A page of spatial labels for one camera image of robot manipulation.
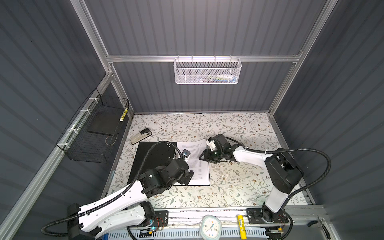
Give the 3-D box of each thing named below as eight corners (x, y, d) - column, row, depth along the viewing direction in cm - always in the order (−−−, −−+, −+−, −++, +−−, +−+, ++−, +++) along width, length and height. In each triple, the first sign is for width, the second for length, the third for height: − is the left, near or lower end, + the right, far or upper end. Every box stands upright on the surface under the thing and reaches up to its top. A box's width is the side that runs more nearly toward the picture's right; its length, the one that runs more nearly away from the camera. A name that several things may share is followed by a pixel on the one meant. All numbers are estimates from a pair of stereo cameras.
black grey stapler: (132, 145, 104) (130, 142, 100) (130, 142, 106) (127, 138, 102) (151, 134, 110) (150, 130, 106) (149, 131, 112) (147, 127, 108)
